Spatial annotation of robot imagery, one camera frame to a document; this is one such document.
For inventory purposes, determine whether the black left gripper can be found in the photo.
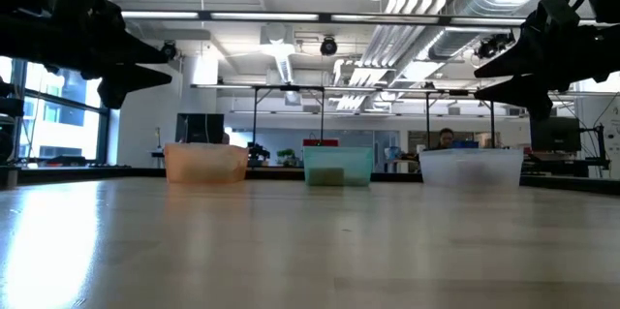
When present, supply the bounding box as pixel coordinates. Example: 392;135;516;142
47;0;173;110

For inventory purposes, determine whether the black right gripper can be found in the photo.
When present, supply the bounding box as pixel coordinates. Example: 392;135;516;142
474;0;620;122

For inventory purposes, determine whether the small orange cube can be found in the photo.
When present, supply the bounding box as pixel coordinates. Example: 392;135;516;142
307;167;346;187

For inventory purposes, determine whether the black monitor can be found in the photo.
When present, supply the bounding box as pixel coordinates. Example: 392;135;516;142
174;112;226;144
529;115;582;154

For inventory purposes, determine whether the large window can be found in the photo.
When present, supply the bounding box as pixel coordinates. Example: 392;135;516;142
0;55;111;165

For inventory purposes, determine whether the person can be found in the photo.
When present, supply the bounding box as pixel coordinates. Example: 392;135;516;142
433;127;456;151

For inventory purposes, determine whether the clear plastic bin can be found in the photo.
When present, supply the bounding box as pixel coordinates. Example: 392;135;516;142
418;148;525;189

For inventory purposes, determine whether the orange translucent plastic bin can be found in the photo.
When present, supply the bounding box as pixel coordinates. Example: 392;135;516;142
164;141;250;185

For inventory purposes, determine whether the small green plant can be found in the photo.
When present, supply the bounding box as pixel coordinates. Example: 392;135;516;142
276;148;302;168

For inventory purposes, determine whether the teal translucent plastic bin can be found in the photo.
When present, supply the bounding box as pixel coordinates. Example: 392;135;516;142
302;145;375;188

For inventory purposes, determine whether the black beam with light strips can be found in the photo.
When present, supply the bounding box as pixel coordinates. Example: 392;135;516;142
120;8;600;28

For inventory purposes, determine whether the black background rig frame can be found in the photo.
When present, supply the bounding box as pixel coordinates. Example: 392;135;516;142
251;84;326;146
424;88;496;150

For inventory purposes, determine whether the silver ventilation duct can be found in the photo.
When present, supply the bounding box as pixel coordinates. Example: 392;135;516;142
396;0;539;77

